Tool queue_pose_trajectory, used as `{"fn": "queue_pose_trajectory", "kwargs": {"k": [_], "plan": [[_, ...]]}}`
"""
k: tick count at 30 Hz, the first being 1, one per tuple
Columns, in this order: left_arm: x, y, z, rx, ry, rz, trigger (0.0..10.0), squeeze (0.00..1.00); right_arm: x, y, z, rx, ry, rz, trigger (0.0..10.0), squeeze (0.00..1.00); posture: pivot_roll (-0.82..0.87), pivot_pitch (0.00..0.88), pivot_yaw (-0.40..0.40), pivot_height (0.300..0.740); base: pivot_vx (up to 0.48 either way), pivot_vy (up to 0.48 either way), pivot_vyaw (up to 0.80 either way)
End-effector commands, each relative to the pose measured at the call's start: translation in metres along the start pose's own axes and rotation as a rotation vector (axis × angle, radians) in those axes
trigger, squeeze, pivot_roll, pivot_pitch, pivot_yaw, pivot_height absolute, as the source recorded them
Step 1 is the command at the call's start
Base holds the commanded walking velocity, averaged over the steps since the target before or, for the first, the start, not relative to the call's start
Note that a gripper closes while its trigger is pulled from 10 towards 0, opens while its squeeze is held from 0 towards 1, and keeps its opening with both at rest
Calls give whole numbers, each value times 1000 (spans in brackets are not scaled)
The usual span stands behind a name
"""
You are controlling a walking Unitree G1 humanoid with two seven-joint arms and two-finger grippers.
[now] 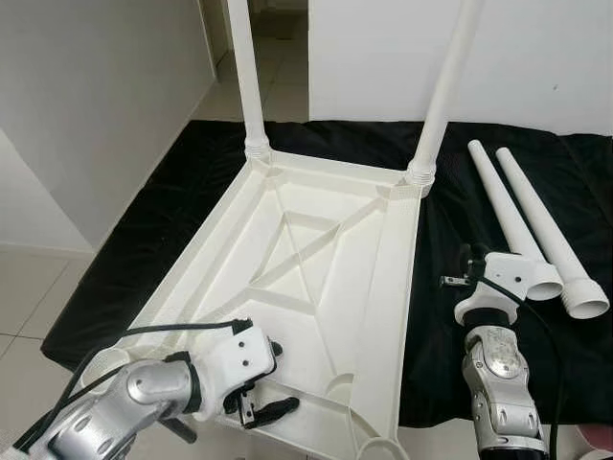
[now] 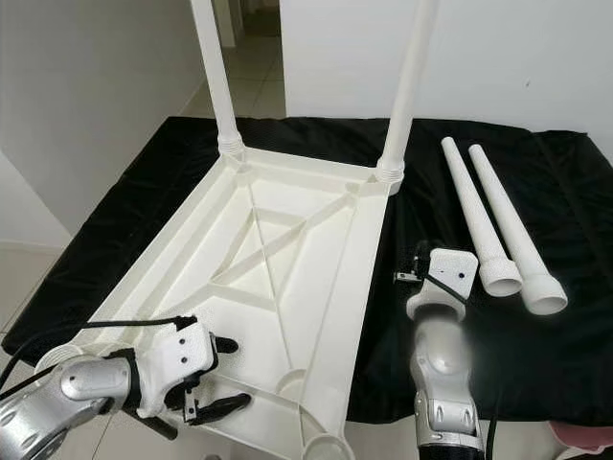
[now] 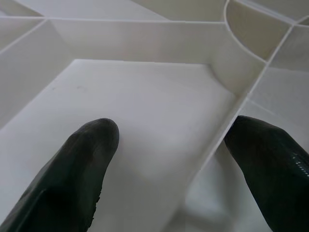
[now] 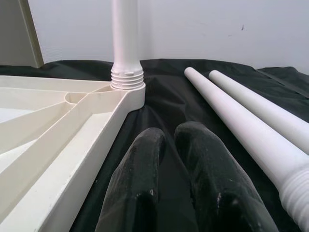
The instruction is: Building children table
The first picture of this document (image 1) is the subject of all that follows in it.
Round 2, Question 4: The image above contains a white plastic table top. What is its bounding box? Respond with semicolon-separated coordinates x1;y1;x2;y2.
81;149;427;460

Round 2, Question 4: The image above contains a pink fabric slipper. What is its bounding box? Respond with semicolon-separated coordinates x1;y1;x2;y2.
573;425;613;456

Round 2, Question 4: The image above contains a brown door mat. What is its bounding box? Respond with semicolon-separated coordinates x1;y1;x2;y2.
251;8;307;39

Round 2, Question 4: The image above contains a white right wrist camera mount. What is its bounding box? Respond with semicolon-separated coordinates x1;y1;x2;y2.
453;251;531;329

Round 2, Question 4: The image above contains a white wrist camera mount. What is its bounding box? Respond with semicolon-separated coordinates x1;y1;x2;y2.
187;321;281;425
453;251;531;329

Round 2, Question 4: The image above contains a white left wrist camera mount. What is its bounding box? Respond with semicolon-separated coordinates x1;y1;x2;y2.
187;321;281;425

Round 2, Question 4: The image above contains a white door frame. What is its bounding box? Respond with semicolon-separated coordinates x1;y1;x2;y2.
196;0;236;68

